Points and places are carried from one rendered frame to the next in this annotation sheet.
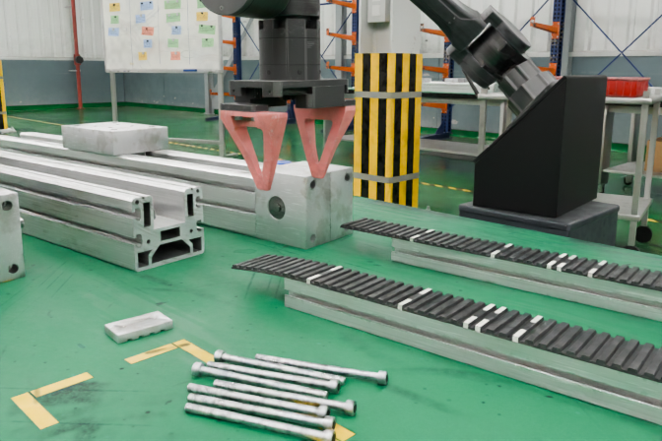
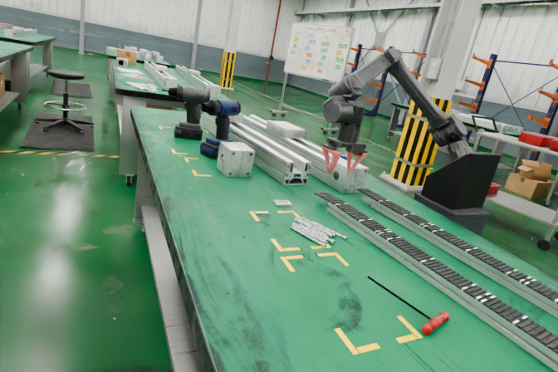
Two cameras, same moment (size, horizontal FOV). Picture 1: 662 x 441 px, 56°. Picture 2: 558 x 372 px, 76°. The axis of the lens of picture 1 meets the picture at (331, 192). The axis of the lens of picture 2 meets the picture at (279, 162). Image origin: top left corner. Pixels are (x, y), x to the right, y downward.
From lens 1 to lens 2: 0.47 m
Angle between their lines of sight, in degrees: 17
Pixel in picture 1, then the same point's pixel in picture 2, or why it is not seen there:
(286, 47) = (347, 132)
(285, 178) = (341, 166)
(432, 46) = (471, 90)
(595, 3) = not seen: outside the picture
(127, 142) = (290, 134)
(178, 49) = (322, 67)
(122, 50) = (294, 62)
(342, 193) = (361, 177)
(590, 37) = not seen: outside the picture
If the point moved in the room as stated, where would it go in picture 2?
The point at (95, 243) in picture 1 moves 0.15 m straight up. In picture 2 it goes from (272, 172) to (280, 130)
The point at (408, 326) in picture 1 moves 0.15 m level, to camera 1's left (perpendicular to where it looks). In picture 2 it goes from (360, 227) to (308, 211)
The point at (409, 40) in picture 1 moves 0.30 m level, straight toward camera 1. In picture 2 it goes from (446, 92) to (445, 92)
